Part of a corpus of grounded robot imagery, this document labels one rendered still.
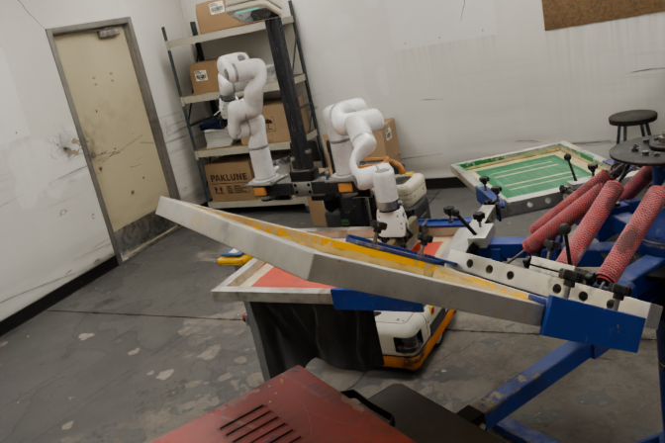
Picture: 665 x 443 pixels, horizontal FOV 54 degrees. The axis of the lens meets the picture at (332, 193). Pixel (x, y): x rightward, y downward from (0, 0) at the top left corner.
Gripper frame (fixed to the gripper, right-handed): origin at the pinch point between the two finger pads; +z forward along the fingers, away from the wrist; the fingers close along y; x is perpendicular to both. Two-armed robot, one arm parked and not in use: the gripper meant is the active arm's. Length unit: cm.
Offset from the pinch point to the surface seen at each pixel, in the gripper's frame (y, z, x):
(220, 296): 56, 4, 29
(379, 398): -22, 7, 74
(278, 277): 43.5, 5.9, 10.7
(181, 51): 367, -70, -369
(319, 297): 16.8, 3.8, 29.1
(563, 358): -60, 9, 47
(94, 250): 367, 77, -185
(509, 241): -38.9, -2.7, 1.2
